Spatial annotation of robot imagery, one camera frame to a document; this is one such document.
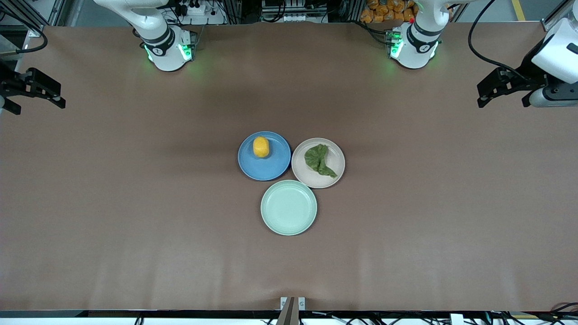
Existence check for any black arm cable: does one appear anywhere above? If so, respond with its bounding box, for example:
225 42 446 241
468 0 513 70
25 27 49 54

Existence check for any beige plate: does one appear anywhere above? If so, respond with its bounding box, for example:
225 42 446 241
291 138 346 189

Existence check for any yellow lemon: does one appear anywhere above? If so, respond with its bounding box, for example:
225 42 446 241
253 136 270 159

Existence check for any metal table edge bracket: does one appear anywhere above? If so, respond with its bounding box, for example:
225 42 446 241
276 297 306 325

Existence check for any grey electronics box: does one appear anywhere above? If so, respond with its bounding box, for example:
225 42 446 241
262 0 317 22

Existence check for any white power strip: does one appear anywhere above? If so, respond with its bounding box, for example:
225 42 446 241
183 2 213 16

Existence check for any aluminium frame profile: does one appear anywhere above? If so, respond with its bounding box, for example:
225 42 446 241
542 0 570 32

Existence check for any pile of orange toys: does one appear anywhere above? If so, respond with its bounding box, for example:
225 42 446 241
360 0 416 24

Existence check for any mint green plate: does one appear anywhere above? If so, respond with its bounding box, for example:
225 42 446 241
261 180 317 236

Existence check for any green lettuce leaf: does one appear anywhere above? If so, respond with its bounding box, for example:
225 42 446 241
304 144 338 178

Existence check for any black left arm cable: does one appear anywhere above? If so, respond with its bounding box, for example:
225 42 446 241
468 0 513 70

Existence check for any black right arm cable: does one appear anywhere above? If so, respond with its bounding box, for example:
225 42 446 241
25 27 49 54

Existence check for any blue plate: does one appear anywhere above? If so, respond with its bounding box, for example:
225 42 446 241
238 131 292 181

